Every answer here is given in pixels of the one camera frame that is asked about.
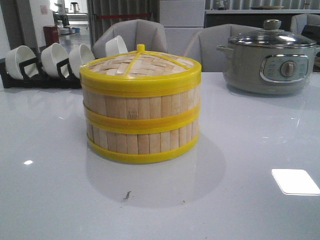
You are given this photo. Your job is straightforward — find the bamboo steamer tier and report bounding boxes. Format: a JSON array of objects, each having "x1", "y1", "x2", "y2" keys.
[
  {"x1": 86, "y1": 114, "x2": 199, "y2": 164},
  {"x1": 82, "y1": 85, "x2": 201, "y2": 132}
]

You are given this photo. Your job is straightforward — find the woven bamboo steamer lid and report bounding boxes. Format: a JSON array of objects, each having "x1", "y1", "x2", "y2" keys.
[{"x1": 79, "y1": 44, "x2": 202, "y2": 98}]

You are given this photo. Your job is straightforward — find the white bowl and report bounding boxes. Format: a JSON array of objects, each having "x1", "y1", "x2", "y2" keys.
[
  {"x1": 105, "y1": 35, "x2": 128, "y2": 57},
  {"x1": 69, "y1": 44, "x2": 95, "y2": 79},
  {"x1": 5, "y1": 45, "x2": 36, "y2": 80},
  {"x1": 40, "y1": 43, "x2": 69, "y2": 78}
]

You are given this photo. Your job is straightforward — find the grey chair left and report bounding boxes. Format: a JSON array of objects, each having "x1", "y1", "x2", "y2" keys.
[{"x1": 92, "y1": 19, "x2": 168, "y2": 58}]

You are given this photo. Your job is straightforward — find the white cabinet column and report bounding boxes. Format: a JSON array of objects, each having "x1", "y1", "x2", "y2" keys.
[{"x1": 159, "y1": 0, "x2": 206, "y2": 56}]

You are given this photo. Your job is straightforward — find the red barrier belt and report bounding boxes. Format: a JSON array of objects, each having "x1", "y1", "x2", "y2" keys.
[{"x1": 96, "y1": 12, "x2": 152, "y2": 19}]

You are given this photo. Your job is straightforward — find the grey electric cooking pot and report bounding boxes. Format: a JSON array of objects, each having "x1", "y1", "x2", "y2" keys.
[{"x1": 216, "y1": 44, "x2": 320, "y2": 95}]

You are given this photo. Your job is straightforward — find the black bowl rack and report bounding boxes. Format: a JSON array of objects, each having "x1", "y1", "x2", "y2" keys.
[{"x1": 0, "y1": 57, "x2": 81, "y2": 89}]

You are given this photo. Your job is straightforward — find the glass pot lid with knob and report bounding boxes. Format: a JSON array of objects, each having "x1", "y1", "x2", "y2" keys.
[{"x1": 228, "y1": 19, "x2": 317, "y2": 49}]

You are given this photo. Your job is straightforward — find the red bin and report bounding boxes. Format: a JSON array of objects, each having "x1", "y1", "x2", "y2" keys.
[{"x1": 43, "y1": 25, "x2": 60, "y2": 47}]

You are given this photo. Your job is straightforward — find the dark counter with white top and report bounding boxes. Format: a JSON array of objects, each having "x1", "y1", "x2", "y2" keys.
[{"x1": 204, "y1": 9, "x2": 320, "y2": 31}]

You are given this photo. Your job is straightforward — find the walking person in background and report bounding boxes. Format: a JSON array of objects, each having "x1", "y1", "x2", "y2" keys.
[{"x1": 53, "y1": 0, "x2": 69, "y2": 27}]

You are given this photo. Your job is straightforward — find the white bowl far left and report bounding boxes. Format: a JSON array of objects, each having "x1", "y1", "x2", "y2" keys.
[{"x1": 5, "y1": 45, "x2": 36, "y2": 80}]

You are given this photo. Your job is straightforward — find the shallow plate on counter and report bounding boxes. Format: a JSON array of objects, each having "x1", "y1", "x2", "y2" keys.
[{"x1": 250, "y1": 5, "x2": 284, "y2": 10}]

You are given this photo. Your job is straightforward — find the grey chair far right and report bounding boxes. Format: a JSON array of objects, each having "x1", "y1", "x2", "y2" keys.
[{"x1": 290, "y1": 13, "x2": 320, "y2": 34}]

